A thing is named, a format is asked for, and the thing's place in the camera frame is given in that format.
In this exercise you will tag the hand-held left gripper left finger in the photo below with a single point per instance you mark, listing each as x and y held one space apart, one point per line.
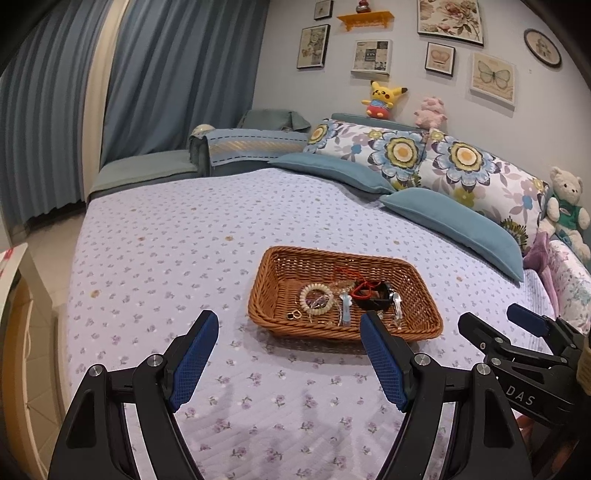
194 364

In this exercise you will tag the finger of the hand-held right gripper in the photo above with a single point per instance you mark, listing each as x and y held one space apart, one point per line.
528 318
531 392

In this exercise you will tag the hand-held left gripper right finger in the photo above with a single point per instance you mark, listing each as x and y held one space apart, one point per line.
385 364

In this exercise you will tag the clear hair clip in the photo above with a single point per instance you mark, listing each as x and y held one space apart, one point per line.
345 304
397 304

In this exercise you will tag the brown wicker basket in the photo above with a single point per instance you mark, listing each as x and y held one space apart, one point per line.
295 272

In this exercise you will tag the floral quilt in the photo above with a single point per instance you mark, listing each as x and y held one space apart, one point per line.
572 281

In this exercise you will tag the purple cloth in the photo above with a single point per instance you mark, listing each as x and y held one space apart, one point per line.
538 258

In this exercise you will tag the teal pillow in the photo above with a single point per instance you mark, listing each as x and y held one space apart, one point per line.
452 217
332 168

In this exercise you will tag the white teddy bear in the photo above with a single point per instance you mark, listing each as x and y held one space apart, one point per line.
565 184

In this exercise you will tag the floral pillow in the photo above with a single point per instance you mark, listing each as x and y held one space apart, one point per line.
466 157
397 147

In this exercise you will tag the white side table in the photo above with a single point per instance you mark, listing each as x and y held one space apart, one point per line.
37 286

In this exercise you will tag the grey-green sofa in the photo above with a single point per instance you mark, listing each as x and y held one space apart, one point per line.
138 170

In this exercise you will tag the red and white paper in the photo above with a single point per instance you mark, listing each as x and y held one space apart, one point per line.
11 263

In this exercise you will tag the blue striped sofa cover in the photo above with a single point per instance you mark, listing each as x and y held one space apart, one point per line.
249 145

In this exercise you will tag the pink plush toy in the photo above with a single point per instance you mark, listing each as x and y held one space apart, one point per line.
429 113

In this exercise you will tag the white round object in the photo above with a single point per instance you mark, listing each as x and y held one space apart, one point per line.
203 130

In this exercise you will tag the butterfly canvas picture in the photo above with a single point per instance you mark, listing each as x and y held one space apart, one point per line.
493 78

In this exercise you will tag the teal headboard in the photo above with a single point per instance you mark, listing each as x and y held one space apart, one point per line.
351 119

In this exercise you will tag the yellow plush toy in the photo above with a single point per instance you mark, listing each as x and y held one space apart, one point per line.
381 99

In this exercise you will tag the blue curtain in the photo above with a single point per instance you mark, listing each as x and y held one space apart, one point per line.
184 69
41 92

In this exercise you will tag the newspaper print canvas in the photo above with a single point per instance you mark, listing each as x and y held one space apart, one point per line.
371 55

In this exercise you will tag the large floral painting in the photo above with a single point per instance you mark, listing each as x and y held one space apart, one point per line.
450 21

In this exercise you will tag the black-framed print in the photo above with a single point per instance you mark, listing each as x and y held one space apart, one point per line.
314 46

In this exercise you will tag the round black picture frame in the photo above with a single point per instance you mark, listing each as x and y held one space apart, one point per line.
542 47

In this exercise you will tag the small black picture frame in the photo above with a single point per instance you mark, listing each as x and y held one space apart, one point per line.
440 57

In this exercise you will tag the orange wall shelf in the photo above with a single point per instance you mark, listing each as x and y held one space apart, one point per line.
364 21

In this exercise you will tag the small dark picture frame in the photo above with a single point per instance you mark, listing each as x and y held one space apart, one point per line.
323 9

